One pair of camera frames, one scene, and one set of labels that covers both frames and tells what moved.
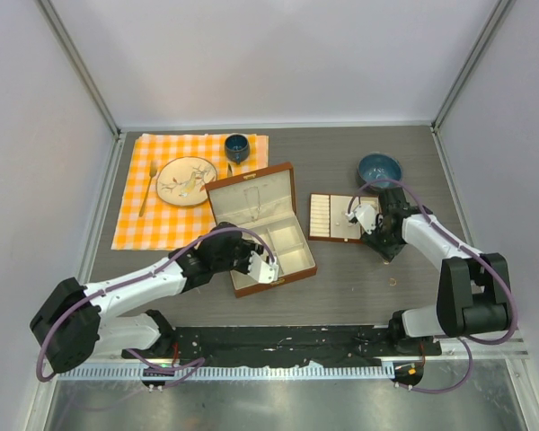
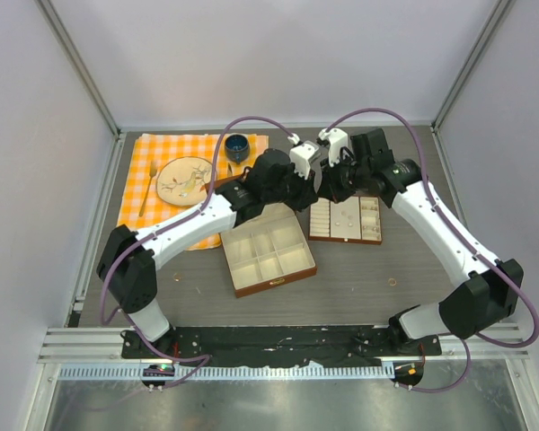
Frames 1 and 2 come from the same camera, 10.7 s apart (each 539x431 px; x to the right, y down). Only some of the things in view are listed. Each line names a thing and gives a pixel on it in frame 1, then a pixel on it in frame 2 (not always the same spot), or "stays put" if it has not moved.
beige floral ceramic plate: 181,181 stays put
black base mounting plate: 280,343 stays put
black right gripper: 388,252 to 330,189
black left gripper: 249,246 to 306,194
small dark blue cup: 237,146 stays put
